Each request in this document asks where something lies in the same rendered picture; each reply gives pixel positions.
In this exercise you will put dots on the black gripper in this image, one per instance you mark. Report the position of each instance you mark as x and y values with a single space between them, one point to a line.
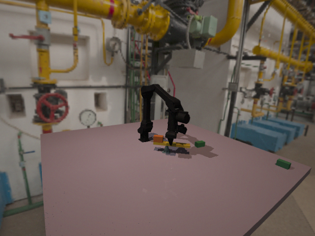
171 131

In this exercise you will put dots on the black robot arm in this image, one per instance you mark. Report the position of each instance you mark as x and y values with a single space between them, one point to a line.
175 109

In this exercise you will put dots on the yellow bar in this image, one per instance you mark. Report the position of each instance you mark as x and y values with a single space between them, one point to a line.
158 140

